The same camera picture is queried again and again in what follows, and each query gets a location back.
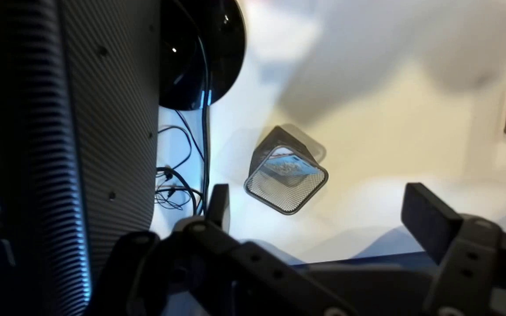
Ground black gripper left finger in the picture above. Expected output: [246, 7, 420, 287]
[170, 183, 360, 316]

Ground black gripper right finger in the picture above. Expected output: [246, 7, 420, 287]
[400, 181, 506, 316]

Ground black computer monitor with stand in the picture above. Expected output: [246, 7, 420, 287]
[0, 0, 247, 316]

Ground thin black desk cables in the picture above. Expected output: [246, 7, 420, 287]
[153, 86, 214, 216]

